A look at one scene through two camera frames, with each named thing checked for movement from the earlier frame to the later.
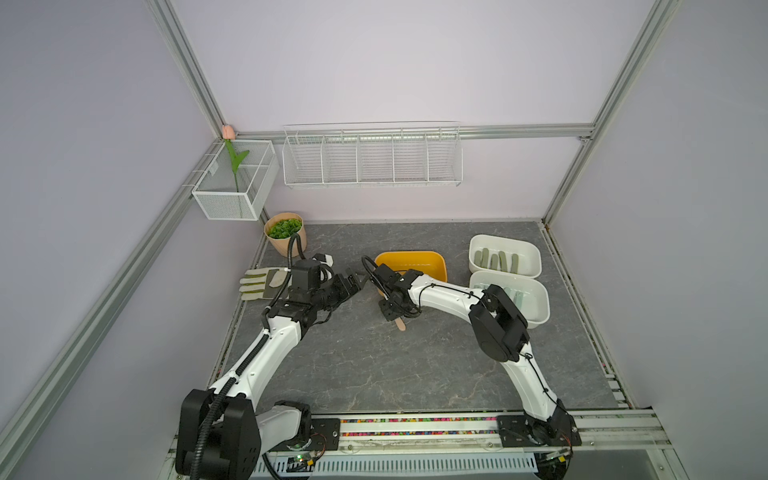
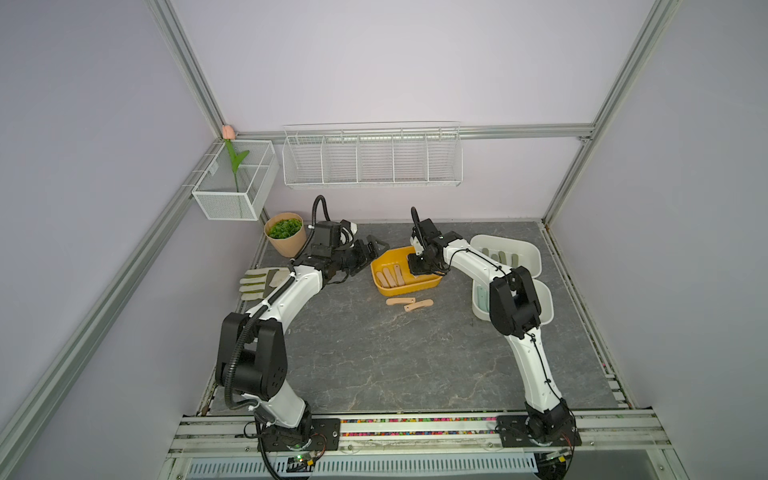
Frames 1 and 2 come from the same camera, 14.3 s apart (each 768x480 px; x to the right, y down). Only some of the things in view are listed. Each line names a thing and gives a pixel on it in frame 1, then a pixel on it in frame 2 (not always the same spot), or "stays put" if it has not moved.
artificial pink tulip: [228, 135] stays put
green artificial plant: [285, 228] stays put
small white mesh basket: [237, 179] stays put
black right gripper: [387, 313] -> [415, 268]
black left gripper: [344, 291] -> [365, 258]
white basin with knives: [503, 255] stays put
